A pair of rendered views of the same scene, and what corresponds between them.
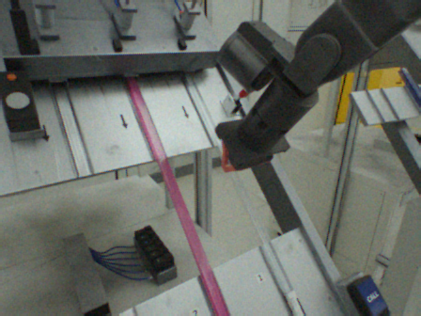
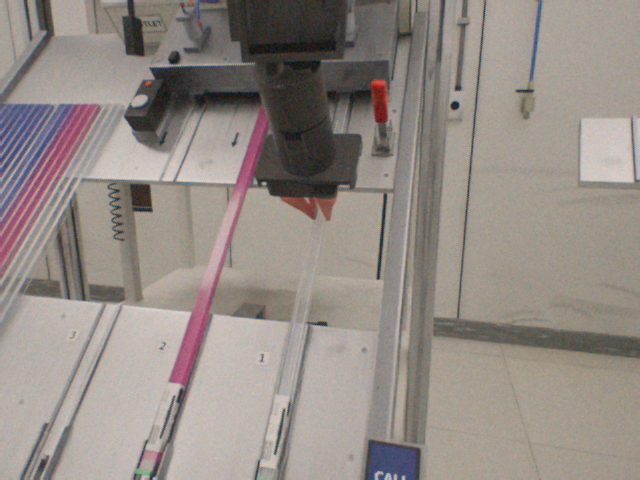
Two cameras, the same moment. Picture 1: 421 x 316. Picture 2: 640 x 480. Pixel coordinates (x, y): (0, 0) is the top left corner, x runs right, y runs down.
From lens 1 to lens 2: 0.43 m
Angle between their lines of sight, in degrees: 45
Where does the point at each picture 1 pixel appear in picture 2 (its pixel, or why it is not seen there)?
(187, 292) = (171, 321)
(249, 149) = (283, 167)
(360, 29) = not seen: outside the picture
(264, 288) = (257, 373)
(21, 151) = (137, 150)
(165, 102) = not seen: hidden behind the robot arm
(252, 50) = not seen: hidden behind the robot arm
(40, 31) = (185, 44)
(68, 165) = (160, 169)
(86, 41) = (222, 53)
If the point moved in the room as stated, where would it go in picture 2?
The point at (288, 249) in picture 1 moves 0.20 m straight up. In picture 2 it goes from (332, 350) to (334, 142)
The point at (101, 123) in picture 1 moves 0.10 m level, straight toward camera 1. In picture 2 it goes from (213, 138) to (161, 141)
